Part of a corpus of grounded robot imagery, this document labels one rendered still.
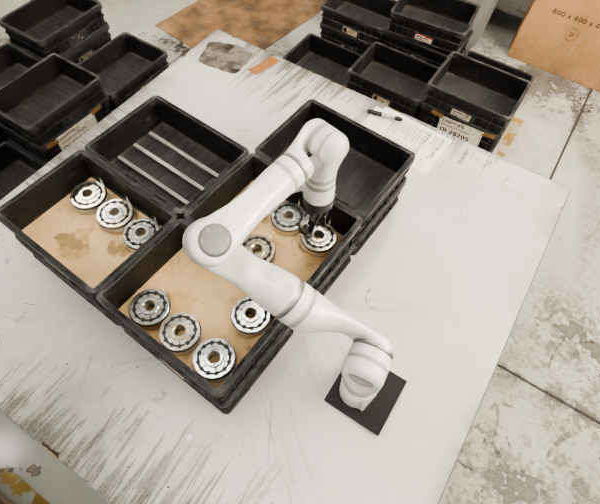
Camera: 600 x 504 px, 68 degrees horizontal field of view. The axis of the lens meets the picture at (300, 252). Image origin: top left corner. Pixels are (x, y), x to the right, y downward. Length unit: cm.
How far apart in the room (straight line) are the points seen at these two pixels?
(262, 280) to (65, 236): 73
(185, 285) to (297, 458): 53
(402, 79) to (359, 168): 117
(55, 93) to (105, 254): 123
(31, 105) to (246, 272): 173
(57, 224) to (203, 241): 75
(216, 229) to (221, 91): 119
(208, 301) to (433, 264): 71
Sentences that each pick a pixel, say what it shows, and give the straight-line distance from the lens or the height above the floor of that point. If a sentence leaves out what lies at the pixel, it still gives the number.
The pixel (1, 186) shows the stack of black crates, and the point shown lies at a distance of 248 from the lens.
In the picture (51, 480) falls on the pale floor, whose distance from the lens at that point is 212.
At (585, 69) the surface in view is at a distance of 366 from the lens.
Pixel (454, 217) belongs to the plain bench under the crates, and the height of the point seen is 70.
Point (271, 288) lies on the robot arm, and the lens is 86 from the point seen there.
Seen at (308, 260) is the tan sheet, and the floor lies 83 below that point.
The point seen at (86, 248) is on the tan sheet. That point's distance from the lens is 140.
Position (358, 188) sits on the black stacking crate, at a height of 83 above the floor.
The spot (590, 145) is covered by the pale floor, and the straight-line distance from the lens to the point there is 328.
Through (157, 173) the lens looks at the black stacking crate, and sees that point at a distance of 150.
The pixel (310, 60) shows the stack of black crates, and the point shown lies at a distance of 281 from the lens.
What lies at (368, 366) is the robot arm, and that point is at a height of 104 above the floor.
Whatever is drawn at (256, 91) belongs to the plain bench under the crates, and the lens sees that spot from 193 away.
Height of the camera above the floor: 193
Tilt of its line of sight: 59 degrees down
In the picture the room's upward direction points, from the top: 4 degrees clockwise
